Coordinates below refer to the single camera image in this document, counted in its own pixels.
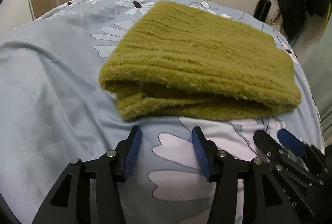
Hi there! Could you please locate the olive green knit sweater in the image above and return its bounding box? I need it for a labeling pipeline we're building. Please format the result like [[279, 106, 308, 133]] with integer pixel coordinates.
[[99, 1, 302, 120]]

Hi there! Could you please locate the black clothes pile on floor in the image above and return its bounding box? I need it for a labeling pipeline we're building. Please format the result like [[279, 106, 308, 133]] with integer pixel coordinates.
[[277, 0, 306, 39]]

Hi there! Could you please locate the light blue floral duvet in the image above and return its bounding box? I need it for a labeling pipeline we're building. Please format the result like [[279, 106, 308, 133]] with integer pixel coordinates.
[[1, 0, 325, 223]]

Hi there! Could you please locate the black box by wall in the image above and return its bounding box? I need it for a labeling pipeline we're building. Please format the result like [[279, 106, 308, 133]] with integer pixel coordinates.
[[253, 0, 272, 22]]

